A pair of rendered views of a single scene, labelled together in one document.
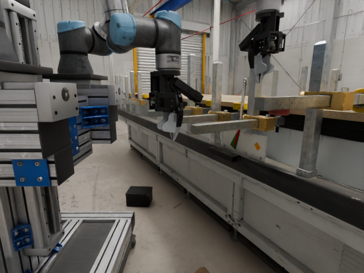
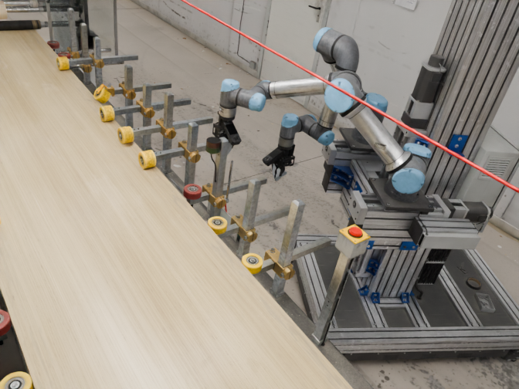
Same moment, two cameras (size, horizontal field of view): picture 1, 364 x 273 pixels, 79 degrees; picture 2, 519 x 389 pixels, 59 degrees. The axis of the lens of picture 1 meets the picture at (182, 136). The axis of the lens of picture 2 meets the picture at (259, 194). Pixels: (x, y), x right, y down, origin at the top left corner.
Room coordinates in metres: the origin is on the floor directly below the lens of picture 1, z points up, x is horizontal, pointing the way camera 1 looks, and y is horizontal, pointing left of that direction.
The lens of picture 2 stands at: (2.60, -0.50, 2.07)
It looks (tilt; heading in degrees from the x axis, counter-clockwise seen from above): 34 degrees down; 167
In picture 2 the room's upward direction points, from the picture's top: 10 degrees clockwise
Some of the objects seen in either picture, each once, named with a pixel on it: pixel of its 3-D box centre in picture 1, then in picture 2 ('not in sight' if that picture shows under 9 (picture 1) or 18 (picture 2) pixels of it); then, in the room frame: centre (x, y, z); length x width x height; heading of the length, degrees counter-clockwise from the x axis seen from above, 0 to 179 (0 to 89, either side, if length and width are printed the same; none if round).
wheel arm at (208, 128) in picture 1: (242, 124); (228, 190); (0.82, -0.23, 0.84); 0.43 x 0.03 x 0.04; 118
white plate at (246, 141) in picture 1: (241, 142); (222, 217); (0.92, -0.26, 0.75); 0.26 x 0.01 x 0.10; 28
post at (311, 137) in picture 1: (312, 123); (190, 167); (0.68, -0.41, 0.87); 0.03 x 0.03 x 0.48; 28
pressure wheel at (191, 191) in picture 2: (278, 118); (191, 197); (0.92, -0.40, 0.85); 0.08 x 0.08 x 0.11
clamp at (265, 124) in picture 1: (257, 122); (213, 196); (0.88, -0.31, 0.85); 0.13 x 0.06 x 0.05; 28
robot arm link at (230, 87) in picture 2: not in sight; (230, 93); (0.77, -0.27, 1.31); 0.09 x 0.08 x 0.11; 60
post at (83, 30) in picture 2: not in sight; (85, 59); (-0.64, -1.12, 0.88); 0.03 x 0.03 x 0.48; 28
